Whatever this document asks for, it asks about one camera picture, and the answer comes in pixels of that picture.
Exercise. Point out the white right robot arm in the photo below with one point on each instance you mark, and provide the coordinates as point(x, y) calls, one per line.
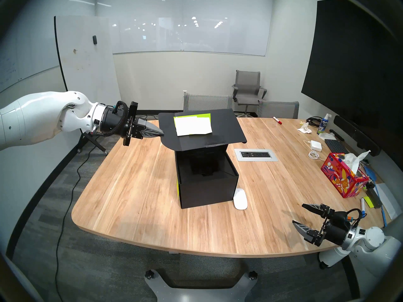
point(371, 238)

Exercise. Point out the red whiteboard marker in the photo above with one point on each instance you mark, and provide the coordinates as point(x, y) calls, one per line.
point(277, 120)

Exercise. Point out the white computer mouse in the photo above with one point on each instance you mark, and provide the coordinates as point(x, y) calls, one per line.
point(240, 200)

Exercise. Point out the black eraser block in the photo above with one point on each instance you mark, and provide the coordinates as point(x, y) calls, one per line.
point(374, 197)

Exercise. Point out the grey table outlet panel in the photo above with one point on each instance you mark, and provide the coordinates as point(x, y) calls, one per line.
point(255, 154)

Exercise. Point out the black cardboard box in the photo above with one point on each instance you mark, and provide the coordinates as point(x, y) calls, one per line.
point(204, 191)

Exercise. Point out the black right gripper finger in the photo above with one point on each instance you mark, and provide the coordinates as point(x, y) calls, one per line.
point(318, 209)
point(307, 232)

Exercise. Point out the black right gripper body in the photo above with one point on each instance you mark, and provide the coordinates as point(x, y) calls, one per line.
point(335, 232)

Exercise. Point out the yellow-green sticky note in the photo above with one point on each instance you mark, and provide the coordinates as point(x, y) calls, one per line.
point(204, 115)
point(178, 189)

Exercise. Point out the pale yellow sticky note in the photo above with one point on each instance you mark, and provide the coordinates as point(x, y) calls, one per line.
point(192, 126)

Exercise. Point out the grey swivel armchair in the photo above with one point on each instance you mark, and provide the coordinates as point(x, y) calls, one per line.
point(248, 87)

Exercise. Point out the whiteboard cleaner spray bottle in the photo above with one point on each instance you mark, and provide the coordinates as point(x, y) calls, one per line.
point(322, 125)

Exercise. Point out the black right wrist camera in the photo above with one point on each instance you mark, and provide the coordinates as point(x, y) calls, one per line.
point(341, 218)

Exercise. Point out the rolling whiteboard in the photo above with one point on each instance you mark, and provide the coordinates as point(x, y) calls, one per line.
point(85, 53)

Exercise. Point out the glass wall whiteboard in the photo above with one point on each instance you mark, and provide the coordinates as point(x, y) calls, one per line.
point(19, 53)
point(189, 27)

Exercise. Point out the red floral tissue box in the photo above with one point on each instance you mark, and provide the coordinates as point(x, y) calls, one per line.
point(341, 178)

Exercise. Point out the white power adapter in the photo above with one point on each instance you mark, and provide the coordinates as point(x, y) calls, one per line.
point(316, 145)

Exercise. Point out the yellow sticky note pad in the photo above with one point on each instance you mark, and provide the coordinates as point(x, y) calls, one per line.
point(367, 202)

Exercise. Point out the black wall screen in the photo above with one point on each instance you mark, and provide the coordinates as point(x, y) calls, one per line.
point(352, 62)

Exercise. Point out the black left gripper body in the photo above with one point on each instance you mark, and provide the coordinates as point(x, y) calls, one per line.
point(115, 120)

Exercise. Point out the crumpled white tissue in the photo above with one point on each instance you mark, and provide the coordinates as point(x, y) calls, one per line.
point(304, 128)
point(327, 136)

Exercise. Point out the blue pen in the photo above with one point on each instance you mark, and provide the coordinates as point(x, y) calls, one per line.
point(383, 215)

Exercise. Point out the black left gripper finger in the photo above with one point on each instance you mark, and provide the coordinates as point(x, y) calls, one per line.
point(151, 134)
point(146, 124)

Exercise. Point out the grey metal pedestal base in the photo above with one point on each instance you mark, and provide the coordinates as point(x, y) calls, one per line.
point(201, 292)

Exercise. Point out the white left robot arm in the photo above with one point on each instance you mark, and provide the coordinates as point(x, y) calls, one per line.
point(37, 115)

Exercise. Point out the white marker blue cap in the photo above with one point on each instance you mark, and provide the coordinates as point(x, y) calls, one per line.
point(362, 207)

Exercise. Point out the wide grey mesh chair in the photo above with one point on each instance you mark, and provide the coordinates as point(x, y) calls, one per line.
point(207, 102)

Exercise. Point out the black keyboard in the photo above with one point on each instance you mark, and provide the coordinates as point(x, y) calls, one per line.
point(336, 146)

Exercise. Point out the black video soundbar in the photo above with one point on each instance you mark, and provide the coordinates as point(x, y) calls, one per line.
point(355, 134)

